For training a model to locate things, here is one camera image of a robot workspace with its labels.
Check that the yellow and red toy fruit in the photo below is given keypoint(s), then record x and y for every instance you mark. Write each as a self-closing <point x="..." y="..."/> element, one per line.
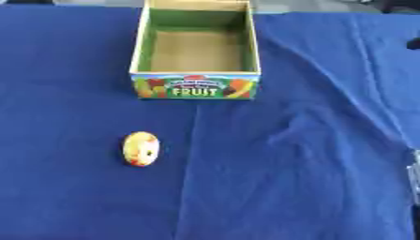
<point x="141" y="148"/>

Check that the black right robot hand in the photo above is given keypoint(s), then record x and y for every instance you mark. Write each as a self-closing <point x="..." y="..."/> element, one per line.
<point x="414" y="44"/>

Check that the cardboard box with green inside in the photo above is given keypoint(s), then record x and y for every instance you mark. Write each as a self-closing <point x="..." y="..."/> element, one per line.
<point x="196" y="88"/>

